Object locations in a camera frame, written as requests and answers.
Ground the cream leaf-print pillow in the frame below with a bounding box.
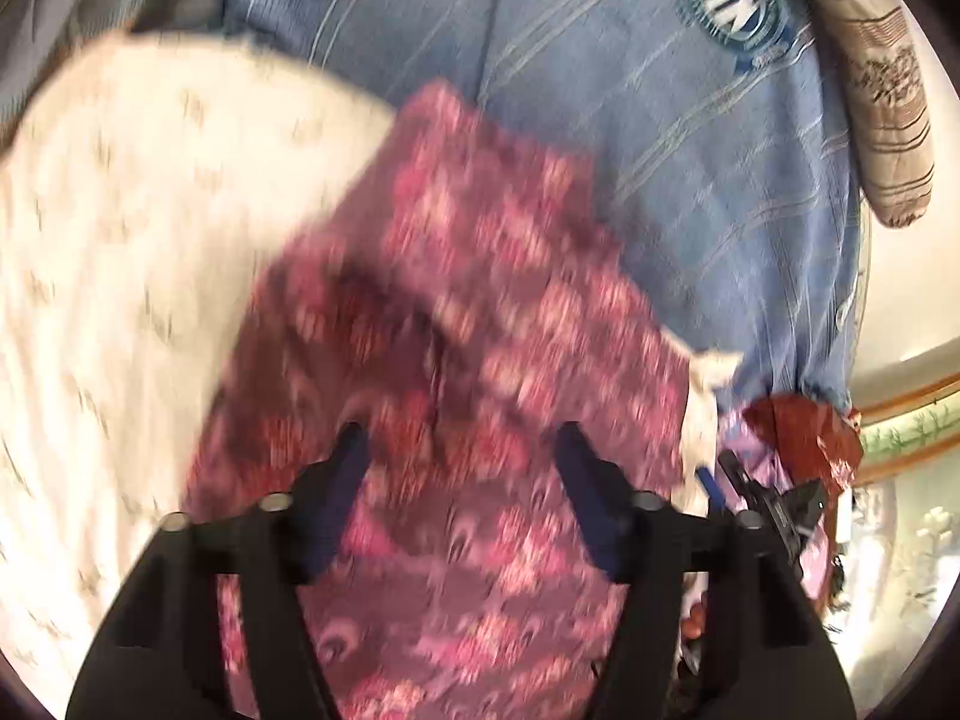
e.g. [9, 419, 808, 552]
[0, 30, 743, 713]

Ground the purple floral garment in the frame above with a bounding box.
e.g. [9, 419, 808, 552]
[716, 409, 837, 605]

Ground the blue striped bedsheet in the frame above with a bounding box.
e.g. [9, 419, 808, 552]
[0, 0, 863, 406]

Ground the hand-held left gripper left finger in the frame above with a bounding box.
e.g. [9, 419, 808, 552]
[66, 420, 372, 720]

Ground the brown striped pillow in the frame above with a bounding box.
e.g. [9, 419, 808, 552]
[780, 0, 935, 230]

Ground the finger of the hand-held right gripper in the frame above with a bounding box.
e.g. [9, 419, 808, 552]
[694, 450, 760, 520]

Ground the maroon pink floral garment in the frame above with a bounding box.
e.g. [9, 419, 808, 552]
[184, 79, 695, 720]

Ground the red plastic bag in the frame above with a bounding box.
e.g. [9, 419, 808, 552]
[742, 394, 865, 497]

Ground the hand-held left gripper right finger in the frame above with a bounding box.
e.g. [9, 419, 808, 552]
[555, 420, 856, 720]

